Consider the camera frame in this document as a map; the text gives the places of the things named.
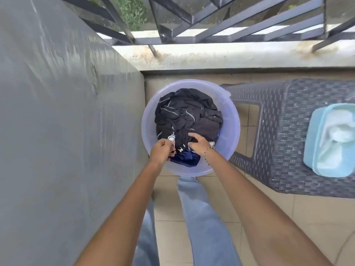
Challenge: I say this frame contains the translucent purple plastic basin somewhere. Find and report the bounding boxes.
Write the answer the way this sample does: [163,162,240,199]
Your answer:
[141,79,241,177]

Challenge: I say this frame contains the dark blue garment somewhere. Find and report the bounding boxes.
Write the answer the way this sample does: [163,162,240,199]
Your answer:
[170,151,201,168]

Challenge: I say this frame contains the dark grey woven plastic stool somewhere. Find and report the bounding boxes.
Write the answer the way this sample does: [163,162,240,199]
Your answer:
[220,78,355,199]

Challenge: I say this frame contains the beaded bracelet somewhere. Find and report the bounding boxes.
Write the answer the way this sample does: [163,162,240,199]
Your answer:
[204,146,216,165]

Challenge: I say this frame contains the black printed garment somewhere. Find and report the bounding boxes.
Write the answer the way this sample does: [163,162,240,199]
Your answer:
[154,88,224,158]

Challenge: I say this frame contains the green plant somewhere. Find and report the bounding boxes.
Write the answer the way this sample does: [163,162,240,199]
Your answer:
[118,0,148,24]

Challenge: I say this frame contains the white concrete ledge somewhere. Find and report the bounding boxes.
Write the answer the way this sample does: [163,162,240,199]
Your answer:
[111,39,355,72]

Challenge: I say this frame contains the light blue plastic container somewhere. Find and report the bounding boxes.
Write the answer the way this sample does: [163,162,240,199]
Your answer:
[303,103,355,178]

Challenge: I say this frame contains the person's right forearm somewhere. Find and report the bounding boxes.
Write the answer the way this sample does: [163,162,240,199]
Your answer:
[204,148,333,266]

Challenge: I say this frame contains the grey metal railing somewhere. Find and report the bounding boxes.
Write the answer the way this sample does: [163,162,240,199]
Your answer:
[57,0,355,53]

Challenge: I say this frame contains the white contents of container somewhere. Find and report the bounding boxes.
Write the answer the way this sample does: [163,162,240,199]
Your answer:
[316,108,355,171]

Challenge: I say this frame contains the light blue jeans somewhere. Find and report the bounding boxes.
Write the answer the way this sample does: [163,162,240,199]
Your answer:
[133,177,242,266]

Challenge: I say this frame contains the person's left hand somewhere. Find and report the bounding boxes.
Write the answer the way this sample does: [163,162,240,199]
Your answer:
[150,139,176,166]

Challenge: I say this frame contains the person's right hand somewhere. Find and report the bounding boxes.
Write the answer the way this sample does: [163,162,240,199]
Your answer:
[188,132,214,161]

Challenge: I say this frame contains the person's left forearm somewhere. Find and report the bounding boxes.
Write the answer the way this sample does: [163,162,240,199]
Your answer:
[74,159,170,266]

